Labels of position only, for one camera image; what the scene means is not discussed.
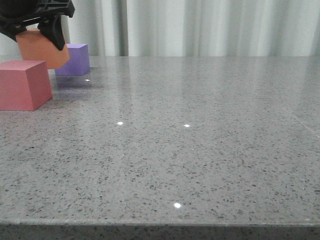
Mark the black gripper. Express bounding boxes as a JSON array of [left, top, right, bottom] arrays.
[[0, 0, 75, 51]]

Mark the orange foam cube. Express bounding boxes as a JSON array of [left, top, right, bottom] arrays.
[[15, 28, 70, 69]]

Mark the red foam cube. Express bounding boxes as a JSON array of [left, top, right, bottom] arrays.
[[0, 60, 53, 111]]

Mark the purple foam cube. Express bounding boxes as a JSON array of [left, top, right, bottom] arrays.
[[54, 43, 90, 76]]

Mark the grey-white curtain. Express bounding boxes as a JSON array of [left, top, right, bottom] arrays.
[[0, 0, 320, 58]]

